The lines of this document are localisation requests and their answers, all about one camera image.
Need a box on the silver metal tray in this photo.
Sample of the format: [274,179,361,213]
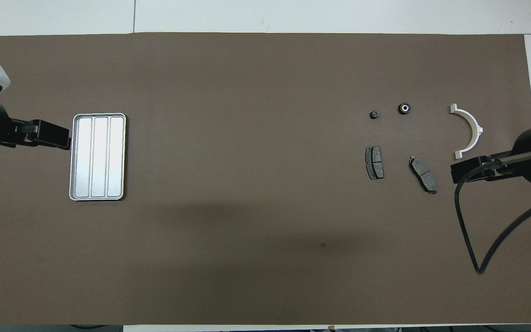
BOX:
[69,113,127,202]

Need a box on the long dark brake pad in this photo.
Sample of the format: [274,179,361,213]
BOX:
[408,155,438,195]

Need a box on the short dark brake pad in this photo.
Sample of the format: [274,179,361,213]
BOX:
[365,146,384,180]

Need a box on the brown table mat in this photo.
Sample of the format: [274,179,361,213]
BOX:
[0,32,531,326]

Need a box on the white semicircular plastic bracket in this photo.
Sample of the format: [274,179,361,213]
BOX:
[450,104,484,160]

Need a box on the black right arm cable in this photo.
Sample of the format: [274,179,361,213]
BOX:
[454,151,531,276]

